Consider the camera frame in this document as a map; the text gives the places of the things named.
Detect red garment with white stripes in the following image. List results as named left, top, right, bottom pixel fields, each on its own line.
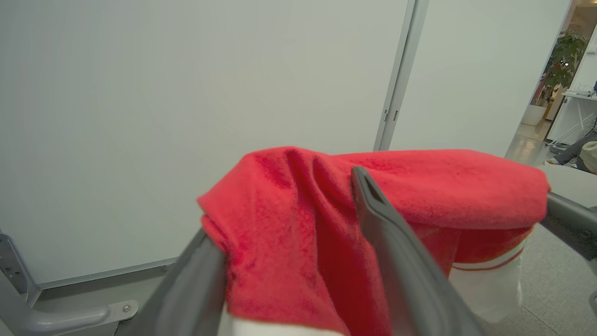
left=197, top=146, right=551, bottom=336

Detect white plant pot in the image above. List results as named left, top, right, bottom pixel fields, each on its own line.
left=521, top=104, right=548, bottom=126

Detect seated person in dark clothes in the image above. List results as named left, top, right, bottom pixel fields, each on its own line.
left=545, top=132, right=597, bottom=174

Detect grey aluminium partition post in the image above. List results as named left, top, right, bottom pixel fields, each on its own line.
left=373, top=0, right=430, bottom=152

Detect white desk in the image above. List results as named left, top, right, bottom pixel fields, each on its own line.
left=547, top=90, right=597, bottom=146

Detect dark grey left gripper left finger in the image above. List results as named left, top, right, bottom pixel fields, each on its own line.
left=116, top=229, right=229, bottom=336

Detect green potted plant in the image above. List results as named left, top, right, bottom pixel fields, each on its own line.
left=540, top=30, right=589, bottom=106

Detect grey metal partition foot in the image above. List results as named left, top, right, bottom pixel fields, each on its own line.
left=0, top=231, right=139, bottom=336

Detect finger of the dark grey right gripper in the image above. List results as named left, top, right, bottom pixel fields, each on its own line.
left=540, top=191, right=597, bottom=261

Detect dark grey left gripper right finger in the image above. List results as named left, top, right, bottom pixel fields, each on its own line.
left=350, top=166, right=486, bottom=336

